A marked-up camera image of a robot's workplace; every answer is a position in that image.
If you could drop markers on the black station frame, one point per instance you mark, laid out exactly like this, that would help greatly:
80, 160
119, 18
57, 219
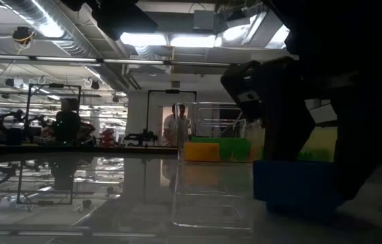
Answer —
55, 85
172, 91

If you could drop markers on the long green building block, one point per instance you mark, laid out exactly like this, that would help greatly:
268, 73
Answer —
235, 149

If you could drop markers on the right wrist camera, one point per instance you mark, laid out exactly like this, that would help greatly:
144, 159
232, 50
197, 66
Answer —
242, 84

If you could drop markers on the ceiling light panel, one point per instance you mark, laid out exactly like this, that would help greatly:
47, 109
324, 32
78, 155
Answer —
164, 40

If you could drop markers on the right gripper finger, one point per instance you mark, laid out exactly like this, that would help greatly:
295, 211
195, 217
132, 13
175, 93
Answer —
289, 128
363, 142

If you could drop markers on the silver metal rack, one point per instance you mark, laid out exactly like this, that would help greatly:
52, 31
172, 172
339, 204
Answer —
218, 110

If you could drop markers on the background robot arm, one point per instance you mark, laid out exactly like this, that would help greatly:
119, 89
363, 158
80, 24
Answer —
8, 117
140, 137

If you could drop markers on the small blue cube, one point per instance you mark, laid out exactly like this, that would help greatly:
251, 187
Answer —
296, 183

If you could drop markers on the grey horizontal rail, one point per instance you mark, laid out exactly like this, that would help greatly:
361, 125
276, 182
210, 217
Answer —
76, 60

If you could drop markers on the clear plastic bin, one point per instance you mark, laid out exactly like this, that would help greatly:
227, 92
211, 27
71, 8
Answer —
211, 118

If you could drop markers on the black metal table frame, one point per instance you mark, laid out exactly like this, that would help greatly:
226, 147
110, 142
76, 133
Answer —
76, 150

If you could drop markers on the seated person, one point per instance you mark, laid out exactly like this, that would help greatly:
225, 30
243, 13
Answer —
66, 125

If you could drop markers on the white table mat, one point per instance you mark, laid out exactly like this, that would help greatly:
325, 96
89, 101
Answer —
109, 203

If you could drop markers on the red background object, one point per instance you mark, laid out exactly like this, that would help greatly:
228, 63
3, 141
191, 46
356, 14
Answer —
109, 137

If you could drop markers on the large yellow building block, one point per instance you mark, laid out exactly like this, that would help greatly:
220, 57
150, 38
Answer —
201, 152

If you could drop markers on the standing person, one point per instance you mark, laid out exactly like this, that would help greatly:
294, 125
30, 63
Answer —
170, 127

